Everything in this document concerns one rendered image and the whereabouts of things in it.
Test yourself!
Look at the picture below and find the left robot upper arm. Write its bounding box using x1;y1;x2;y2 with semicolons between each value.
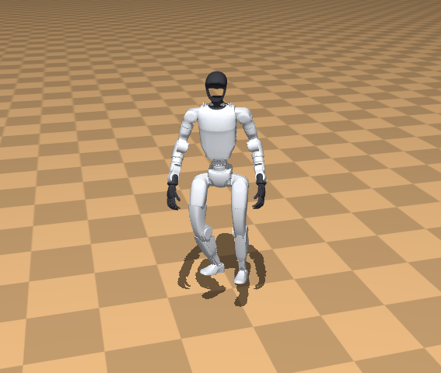
235;107;259;152

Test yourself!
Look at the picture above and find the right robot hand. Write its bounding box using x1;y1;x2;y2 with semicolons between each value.
167;174;180;211

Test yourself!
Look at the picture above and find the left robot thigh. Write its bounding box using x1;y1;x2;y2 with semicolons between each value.
231;173;249;238

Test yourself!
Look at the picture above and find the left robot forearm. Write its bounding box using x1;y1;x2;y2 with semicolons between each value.
252;139;267;181

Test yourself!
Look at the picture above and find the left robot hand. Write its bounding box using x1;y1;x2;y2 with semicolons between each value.
252;173;267;209

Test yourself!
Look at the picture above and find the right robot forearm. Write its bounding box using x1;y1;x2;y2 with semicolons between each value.
167;140;184;182

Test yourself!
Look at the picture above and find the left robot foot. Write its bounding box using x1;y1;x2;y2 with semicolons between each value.
233;269;248;284

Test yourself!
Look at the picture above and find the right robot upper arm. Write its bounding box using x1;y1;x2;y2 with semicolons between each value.
177;107;200;153

